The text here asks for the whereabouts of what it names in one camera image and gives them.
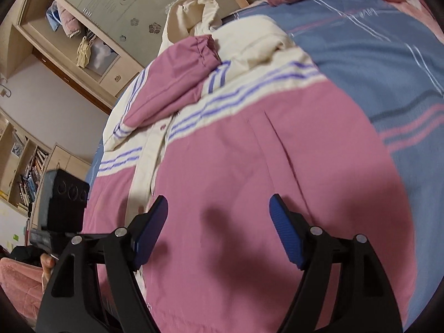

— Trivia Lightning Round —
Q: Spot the row of books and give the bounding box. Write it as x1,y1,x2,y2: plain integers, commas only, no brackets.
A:
17,146,50,209

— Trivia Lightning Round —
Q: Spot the blue plaid bed sheet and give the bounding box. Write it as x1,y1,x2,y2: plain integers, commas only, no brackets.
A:
88,0,444,327

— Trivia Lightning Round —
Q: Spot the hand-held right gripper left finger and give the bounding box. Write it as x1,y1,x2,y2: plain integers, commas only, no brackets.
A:
35,194,169,333

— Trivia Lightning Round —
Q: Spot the white garment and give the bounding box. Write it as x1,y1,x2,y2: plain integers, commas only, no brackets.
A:
87,40,117,76

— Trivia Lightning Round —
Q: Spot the light blue folded cloth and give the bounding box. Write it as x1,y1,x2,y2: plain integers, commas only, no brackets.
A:
46,2,62,32

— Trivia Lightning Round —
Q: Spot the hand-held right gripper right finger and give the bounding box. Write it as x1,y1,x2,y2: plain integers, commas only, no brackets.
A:
269,193,405,333

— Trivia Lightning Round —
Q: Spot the wooden bookshelf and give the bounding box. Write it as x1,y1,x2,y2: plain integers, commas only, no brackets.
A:
0,114,52,216

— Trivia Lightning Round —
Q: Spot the dark cloth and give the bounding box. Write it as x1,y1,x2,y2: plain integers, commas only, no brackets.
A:
7,244,44,261

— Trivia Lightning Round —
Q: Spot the pink folded cloth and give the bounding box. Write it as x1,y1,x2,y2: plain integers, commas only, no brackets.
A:
57,3,83,37

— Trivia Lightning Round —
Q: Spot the pink and cream jacket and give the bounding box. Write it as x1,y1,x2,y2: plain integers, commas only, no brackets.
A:
81,0,417,333

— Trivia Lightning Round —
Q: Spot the yellow garment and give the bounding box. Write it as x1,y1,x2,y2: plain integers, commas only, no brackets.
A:
76,36,93,69

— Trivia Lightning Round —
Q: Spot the person's left hand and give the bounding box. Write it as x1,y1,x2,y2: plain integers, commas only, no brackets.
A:
41,253,56,290

